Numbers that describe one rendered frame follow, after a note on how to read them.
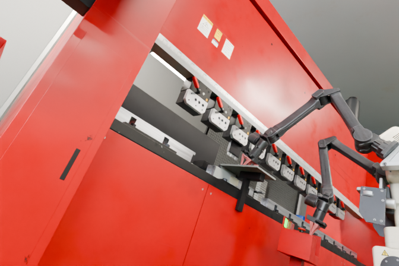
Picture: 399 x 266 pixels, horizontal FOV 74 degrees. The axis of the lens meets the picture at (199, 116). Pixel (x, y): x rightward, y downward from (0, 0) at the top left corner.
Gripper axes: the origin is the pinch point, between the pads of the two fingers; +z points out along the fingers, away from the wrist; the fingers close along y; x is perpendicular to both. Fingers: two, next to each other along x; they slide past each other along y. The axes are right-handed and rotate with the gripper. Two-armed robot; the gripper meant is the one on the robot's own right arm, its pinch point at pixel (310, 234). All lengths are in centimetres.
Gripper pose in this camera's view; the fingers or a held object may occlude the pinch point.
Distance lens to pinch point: 172.1
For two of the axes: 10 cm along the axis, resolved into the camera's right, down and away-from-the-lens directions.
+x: -5.1, -5.1, -7.0
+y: -7.0, -2.4, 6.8
